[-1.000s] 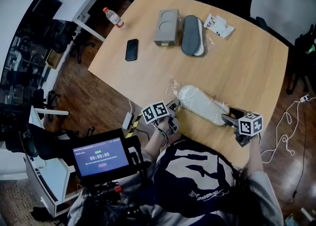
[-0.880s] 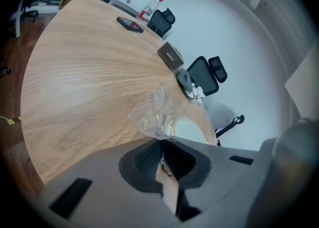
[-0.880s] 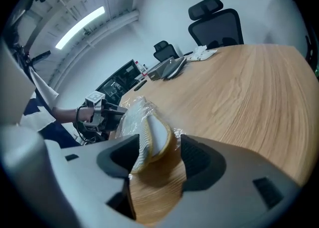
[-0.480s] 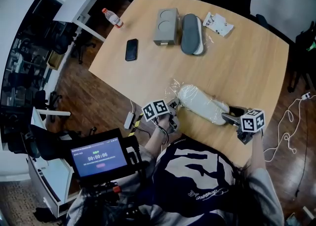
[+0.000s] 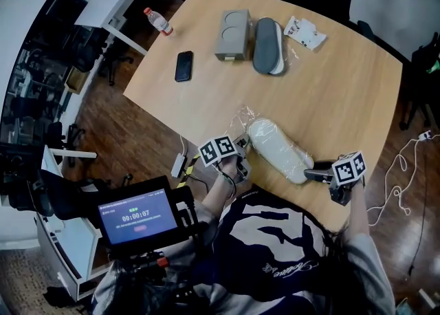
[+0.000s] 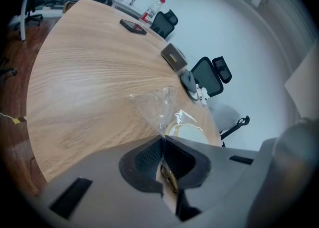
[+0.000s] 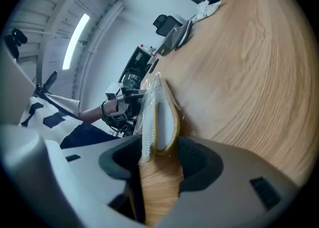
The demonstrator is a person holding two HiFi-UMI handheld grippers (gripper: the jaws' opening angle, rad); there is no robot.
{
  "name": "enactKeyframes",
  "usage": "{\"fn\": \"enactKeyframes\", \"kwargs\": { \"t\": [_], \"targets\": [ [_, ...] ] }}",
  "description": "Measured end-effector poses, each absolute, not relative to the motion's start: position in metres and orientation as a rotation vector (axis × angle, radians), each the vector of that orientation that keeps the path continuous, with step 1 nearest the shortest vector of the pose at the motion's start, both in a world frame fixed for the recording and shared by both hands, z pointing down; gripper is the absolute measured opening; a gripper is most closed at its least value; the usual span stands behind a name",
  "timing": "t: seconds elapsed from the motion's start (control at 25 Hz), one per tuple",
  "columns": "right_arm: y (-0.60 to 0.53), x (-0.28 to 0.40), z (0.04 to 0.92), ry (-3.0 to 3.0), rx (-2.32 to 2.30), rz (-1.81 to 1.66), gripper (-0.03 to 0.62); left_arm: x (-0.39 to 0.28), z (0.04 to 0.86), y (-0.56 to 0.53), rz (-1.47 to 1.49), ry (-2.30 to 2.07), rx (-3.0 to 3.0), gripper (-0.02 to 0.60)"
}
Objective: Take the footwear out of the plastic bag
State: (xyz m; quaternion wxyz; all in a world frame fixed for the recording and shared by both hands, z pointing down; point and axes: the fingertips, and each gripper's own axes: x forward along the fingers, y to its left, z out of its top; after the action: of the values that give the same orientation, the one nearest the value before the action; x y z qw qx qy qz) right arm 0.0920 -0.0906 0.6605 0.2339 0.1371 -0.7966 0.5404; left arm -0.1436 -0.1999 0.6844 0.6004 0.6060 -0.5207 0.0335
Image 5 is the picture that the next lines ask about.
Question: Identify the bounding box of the white printed packet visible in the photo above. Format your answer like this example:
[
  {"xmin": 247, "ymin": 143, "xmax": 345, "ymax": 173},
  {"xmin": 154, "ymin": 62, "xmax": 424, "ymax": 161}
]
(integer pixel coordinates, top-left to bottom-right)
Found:
[{"xmin": 283, "ymin": 15, "xmax": 327, "ymax": 52}]

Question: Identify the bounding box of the white cable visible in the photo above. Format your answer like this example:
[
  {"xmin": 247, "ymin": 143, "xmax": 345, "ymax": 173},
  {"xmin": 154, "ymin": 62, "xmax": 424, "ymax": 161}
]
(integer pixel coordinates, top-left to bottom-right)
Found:
[{"xmin": 366, "ymin": 133, "xmax": 430, "ymax": 227}]

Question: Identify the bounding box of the white desk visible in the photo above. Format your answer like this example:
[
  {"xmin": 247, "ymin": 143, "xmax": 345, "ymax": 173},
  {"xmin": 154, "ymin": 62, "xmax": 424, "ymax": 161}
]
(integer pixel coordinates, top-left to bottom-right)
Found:
[{"xmin": 73, "ymin": 0, "xmax": 175, "ymax": 57}]

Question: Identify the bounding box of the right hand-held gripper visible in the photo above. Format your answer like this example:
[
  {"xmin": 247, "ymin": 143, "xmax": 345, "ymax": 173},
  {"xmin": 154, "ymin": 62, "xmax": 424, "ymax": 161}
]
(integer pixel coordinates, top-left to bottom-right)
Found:
[{"xmin": 303, "ymin": 150, "xmax": 368, "ymax": 207}]

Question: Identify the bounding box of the red-capped water bottle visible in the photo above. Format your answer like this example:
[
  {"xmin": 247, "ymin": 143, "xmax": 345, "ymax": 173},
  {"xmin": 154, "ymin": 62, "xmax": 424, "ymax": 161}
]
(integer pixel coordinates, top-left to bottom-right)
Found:
[{"xmin": 143, "ymin": 7, "xmax": 174, "ymax": 37}]

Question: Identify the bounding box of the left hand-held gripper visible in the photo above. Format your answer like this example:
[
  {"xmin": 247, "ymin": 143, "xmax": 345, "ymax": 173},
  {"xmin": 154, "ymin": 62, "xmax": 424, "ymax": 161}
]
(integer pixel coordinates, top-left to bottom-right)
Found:
[{"xmin": 198, "ymin": 133, "xmax": 252, "ymax": 184}]

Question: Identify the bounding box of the white cabinet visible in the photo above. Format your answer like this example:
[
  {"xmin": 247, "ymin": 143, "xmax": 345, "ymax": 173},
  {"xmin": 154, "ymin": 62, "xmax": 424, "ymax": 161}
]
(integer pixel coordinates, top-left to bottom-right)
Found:
[{"xmin": 33, "ymin": 144, "xmax": 120, "ymax": 303}]

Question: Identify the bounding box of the person's dark printed shirt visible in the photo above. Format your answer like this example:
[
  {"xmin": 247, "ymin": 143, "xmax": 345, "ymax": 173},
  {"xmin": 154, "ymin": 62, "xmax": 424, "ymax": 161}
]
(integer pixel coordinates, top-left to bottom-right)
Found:
[{"xmin": 91, "ymin": 186, "xmax": 397, "ymax": 315}]

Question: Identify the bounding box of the white power strip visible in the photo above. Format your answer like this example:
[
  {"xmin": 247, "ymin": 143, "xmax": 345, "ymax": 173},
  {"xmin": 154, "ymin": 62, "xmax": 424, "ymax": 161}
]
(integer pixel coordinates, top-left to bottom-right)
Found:
[{"xmin": 170, "ymin": 153, "xmax": 188, "ymax": 179}]

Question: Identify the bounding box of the black monitor with screen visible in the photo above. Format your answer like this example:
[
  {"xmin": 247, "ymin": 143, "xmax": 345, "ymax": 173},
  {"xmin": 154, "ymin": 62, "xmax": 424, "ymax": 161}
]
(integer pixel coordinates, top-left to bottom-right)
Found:
[{"xmin": 97, "ymin": 188, "xmax": 179, "ymax": 247}]

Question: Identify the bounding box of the black smartphone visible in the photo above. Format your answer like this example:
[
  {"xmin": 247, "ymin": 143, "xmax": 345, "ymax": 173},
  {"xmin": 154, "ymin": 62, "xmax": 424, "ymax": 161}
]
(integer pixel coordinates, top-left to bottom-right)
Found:
[{"xmin": 174, "ymin": 50, "xmax": 195, "ymax": 83}]

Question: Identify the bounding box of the person's right forearm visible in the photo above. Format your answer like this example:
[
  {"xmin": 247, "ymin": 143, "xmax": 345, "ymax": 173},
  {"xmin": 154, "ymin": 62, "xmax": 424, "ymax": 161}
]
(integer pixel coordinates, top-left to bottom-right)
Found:
[{"xmin": 342, "ymin": 181, "xmax": 371, "ymax": 241}]

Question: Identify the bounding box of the clear plastic wrap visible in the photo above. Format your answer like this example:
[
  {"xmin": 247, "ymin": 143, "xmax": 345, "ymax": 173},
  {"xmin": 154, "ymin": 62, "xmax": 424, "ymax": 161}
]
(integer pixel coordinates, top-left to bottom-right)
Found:
[{"xmin": 228, "ymin": 105, "xmax": 312, "ymax": 173}]

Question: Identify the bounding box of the gray cardboard box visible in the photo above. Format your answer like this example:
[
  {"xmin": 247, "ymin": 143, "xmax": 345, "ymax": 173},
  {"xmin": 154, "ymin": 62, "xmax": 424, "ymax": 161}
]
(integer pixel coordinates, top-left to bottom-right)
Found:
[{"xmin": 214, "ymin": 9, "xmax": 251, "ymax": 64}]

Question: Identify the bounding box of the black camera rig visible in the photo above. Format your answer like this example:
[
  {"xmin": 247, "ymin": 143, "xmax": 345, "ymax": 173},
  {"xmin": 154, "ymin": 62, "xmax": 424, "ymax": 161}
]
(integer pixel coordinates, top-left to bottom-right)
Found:
[{"xmin": 109, "ymin": 175, "xmax": 209, "ymax": 275}]

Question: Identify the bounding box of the person's left forearm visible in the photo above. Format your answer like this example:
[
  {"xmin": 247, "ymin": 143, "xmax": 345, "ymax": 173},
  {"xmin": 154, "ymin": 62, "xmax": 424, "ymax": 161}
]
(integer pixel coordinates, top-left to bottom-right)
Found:
[{"xmin": 200, "ymin": 165, "xmax": 239, "ymax": 218}]

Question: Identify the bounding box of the brown cardboard box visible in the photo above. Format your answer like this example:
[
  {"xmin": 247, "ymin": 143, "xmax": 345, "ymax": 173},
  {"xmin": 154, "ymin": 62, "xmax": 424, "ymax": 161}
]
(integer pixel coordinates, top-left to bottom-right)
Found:
[{"xmin": 64, "ymin": 67, "xmax": 89, "ymax": 95}]

